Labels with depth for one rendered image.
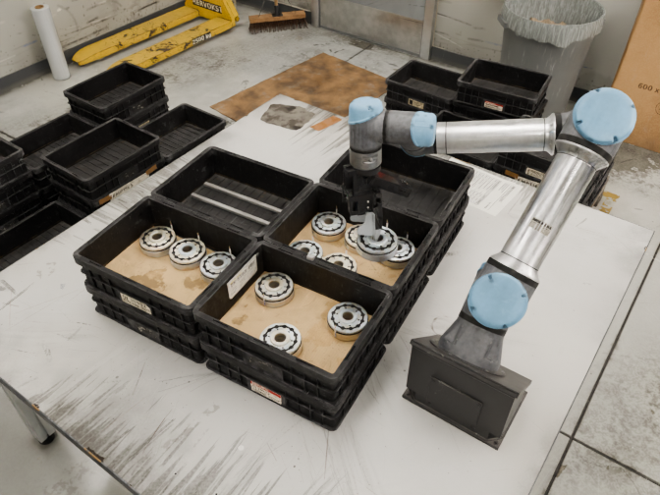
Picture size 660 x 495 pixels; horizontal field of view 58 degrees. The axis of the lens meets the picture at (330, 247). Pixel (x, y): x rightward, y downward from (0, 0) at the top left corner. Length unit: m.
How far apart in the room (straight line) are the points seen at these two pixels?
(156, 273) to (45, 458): 0.99
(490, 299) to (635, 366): 1.57
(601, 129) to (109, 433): 1.29
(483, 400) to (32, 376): 1.14
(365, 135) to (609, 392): 1.66
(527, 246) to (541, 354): 0.52
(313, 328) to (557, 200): 0.66
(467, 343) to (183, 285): 0.77
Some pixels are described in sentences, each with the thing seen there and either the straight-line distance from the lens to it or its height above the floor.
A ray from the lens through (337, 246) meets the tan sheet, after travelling 1.75.
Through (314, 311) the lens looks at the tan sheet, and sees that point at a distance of 1.57.
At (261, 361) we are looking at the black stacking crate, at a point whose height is 0.86.
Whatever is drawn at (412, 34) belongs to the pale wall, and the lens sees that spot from 4.74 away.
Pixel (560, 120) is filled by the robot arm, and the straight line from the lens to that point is 1.46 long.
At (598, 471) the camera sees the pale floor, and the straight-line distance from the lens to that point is 2.45.
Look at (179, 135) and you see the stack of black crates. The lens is 3.16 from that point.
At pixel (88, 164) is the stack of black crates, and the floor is 0.49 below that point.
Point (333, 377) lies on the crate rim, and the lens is 1.32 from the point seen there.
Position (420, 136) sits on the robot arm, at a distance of 1.33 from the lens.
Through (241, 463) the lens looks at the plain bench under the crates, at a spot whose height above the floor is 0.70.
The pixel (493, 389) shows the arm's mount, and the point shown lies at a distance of 1.39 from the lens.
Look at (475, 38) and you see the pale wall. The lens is 4.55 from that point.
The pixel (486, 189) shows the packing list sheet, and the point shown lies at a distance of 2.24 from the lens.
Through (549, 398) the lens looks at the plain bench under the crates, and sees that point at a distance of 1.67.
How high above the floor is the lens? 2.02
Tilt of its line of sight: 43 degrees down
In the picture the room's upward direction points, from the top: straight up
